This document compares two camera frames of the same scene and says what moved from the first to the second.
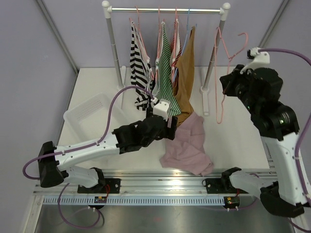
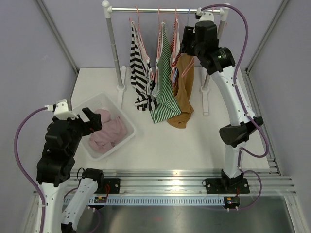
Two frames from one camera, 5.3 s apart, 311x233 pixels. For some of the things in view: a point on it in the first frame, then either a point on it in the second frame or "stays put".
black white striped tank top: [141, 73] stays put
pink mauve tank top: [186, 151] → [112, 130]
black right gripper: [229, 81] → [188, 35]
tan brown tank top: [183, 76] stays put
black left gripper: [169, 132] → [95, 119]
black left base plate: [106, 186] stays put
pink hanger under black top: [138, 31] stays put
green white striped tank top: [164, 85] stays put
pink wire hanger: [231, 57] → [183, 74]
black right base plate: [220, 186] stays put
